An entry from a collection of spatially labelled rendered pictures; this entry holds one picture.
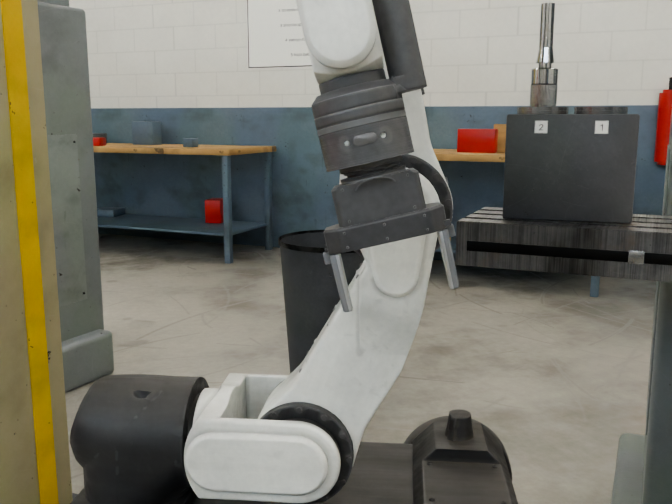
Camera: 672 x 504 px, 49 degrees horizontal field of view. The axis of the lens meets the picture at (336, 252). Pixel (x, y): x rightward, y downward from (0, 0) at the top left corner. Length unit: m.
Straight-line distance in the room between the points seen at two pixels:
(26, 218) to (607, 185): 1.39
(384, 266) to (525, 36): 4.87
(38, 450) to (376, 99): 1.67
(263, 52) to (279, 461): 5.59
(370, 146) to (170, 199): 6.30
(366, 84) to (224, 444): 0.51
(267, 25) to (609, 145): 5.23
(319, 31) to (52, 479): 1.77
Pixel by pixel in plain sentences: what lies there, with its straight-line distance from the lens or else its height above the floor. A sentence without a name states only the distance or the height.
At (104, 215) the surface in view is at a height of 0.25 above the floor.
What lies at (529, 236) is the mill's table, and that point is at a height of 0.92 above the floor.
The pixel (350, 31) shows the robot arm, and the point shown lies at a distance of 0.68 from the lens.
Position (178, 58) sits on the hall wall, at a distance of 6.86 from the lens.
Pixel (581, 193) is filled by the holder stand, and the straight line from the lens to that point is 1.36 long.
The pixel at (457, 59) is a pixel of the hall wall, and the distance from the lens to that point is 5.78.
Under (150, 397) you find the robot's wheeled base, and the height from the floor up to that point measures 0.74.
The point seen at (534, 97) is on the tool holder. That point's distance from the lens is 1.39.
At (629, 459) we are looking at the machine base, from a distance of 2.23.
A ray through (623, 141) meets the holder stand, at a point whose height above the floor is 1.08.
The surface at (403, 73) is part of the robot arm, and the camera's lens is 0.71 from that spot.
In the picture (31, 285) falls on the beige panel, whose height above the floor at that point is 0.69.
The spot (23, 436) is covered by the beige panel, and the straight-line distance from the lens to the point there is 2.13.
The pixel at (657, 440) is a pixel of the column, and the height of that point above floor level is 0.38.
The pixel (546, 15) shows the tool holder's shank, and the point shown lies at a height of 1.30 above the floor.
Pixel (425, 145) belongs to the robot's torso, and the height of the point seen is 1.09.
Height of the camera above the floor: 1.12
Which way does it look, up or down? 10 degrees down
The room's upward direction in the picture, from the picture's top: straight up
